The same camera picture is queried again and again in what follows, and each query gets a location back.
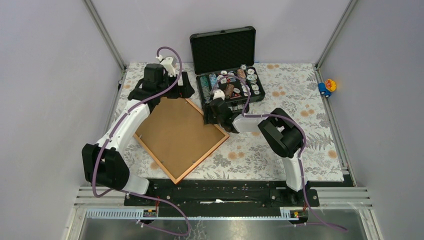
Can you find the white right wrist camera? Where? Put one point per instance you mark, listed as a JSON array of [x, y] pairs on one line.
[[218, 94]]

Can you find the blue yellow toy car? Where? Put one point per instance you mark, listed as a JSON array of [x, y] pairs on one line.
[[327, 87]]

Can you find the black poker chip case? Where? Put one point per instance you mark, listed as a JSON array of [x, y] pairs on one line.
[[223, 52]]

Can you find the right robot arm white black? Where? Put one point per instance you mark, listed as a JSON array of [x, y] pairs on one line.
[[283, 135]]

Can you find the green poker chip stack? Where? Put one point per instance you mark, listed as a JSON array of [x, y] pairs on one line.
[[205, 88]]

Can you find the blue poker chip stack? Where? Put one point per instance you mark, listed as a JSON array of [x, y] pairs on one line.
[[213, 80]]

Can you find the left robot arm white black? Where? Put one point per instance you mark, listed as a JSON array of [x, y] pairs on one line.
[[103, 162]]

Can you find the pink poker chip stack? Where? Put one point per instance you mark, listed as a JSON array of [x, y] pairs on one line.
[[241, 74]]

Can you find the brown cardboard backing board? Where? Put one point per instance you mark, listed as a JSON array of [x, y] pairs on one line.
[[179, 139]]

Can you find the brown poker chip stack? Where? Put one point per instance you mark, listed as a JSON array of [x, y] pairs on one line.
[[228, 92]]

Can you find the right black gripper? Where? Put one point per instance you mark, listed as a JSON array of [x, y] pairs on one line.
[[208, 111]]

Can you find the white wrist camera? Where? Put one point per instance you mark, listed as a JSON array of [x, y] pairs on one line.
[[218, 94], [169, 63]]

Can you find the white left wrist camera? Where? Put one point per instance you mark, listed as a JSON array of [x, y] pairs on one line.
[[169, 63]]

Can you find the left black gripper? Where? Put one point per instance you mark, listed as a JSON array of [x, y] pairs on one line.
[[186, 90]]

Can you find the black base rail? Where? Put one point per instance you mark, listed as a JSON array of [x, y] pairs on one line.
[[223, 198]]

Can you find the orange wooden picture frame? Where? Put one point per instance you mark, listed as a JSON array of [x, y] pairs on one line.
[[215, 145]]

